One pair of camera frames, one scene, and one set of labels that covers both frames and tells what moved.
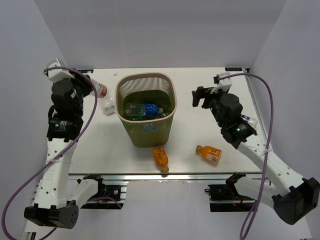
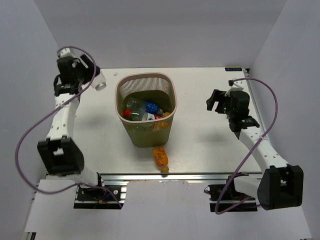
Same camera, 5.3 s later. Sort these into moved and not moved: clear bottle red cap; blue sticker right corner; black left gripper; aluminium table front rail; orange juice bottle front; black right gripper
Moved: black right gripper; clear bottle red cap; black left gripper
Not moved: orange juice bottle front; blue sticker right corner; aluminium table front rail
